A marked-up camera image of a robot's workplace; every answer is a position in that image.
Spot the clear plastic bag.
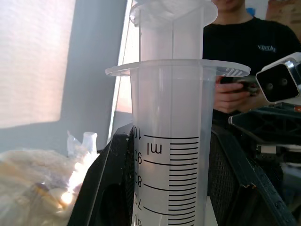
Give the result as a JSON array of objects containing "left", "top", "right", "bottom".
[{"left": 0, "top": 130, "right": 100, "bottom": 226}]

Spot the truss finger of the black right gripper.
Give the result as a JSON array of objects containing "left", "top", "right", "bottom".
[{"left": 227, "top": 102, "right": 301, "bottom": 145}]

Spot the clear plastic graduated syringe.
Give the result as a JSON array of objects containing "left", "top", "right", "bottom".
[{"left": 105, "top": 0, "right": 251, "bottom": 226}]

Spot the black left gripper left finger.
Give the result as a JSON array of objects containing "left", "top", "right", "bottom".
[{"left": 68, "top": 123, "right": 135, "bottom": 226}]

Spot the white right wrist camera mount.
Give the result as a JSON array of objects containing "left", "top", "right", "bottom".
[{"left": 255, "top": 52, "right": 301, "bottom": 103}]

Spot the person's right hand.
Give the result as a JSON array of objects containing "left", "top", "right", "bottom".
[{"left": 213, "top": 82, "right": 250, "bottom": 114}]

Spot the dark phone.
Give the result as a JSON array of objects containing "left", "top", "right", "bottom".
[{"left": 219, "top": 75, "right": 258, "bottom": 97}]

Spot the person in black t-shirt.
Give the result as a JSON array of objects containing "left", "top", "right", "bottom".
[{"left": 202, "top": 0, "right": 301, "bottom": 129}]

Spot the small translucent plastic tube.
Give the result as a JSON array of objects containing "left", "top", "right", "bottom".
[{"left": 81, "top": 131, "right": 98, "bottom": 154}]

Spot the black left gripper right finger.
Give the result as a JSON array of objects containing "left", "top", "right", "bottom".
[{"left": 208, "top": 124, "right": 297, "bottom": 226}]

